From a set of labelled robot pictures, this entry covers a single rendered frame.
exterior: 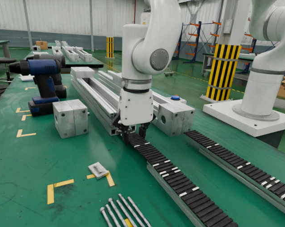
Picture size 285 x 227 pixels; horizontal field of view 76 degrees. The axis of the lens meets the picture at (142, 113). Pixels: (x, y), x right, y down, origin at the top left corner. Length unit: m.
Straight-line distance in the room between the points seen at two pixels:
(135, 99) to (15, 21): 15.33
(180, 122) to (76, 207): 0.42
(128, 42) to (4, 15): 15.40
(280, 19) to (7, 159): 0.97
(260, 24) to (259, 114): 0.35
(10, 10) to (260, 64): 15.44
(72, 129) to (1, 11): 15.30
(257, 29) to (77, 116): 0.76
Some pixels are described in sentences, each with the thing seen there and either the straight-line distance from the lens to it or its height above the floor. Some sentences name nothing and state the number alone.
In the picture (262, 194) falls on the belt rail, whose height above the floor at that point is 0.79.
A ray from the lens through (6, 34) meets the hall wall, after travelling 15.80.
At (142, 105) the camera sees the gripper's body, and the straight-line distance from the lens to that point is 0.52.
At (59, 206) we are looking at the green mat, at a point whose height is 0.78.
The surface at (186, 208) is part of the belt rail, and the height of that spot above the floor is 0.79.
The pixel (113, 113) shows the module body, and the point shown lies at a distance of 0.61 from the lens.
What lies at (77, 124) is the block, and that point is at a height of 0.82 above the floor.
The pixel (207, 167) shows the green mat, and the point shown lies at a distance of 0.55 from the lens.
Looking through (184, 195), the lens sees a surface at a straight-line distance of 0.41.
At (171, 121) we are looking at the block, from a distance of 0.64.
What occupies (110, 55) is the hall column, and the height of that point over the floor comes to 0.15.
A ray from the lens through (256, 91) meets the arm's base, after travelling 0.89.
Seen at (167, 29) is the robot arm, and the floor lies 1.12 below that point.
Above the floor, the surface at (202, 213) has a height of 0.81.
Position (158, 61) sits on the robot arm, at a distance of 0.41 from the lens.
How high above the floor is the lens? 1.09
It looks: 22 degrees down
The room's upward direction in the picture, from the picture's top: 4 degrees clockwise
